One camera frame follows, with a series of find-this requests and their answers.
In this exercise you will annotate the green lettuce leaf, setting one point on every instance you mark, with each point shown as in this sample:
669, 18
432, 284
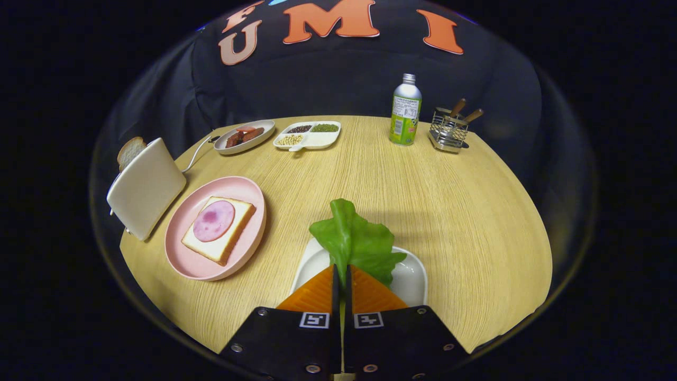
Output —
354, 238

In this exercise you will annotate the pile of soybeans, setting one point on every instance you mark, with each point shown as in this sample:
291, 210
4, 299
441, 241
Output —
290, 139

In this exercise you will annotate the pile of green beans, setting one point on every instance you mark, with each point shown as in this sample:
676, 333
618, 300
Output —
325, 128

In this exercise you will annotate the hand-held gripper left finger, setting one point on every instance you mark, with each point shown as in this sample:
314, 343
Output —
296, 344

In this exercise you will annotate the pink ham slice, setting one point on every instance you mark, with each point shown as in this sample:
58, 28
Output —
213, 221

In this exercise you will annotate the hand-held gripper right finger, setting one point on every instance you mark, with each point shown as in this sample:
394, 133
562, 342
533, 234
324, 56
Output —
391, 344

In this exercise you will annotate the green metal drink bottle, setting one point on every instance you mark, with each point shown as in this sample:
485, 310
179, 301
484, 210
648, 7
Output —
405, 114

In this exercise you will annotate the divided white dish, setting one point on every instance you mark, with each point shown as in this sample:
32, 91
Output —
320, 140

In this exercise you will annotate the red sausage slice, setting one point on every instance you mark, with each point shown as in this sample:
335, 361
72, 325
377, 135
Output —
246, 129

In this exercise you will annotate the plain bread slice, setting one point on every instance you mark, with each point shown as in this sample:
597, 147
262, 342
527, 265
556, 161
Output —
129, 151

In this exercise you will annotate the round white plate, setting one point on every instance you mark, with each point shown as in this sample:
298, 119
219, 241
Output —
264, 126

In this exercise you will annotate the black backdrop cloth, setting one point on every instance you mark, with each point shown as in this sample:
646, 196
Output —
328, 79

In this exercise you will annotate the square white plate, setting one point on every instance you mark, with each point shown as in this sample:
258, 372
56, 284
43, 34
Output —
412, 275

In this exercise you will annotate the bread slice under ham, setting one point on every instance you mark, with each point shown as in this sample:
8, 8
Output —
240, 211

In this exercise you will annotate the pile of red beans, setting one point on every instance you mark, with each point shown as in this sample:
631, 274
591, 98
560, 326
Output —
300, 129

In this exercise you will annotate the pink plate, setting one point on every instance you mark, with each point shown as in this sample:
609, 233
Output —
185, 248

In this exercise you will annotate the white toaster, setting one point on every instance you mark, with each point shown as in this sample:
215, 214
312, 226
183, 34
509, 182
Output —
145, 190

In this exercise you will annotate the brown meat piece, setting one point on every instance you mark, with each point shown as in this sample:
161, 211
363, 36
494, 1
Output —
234, 139
254, 135

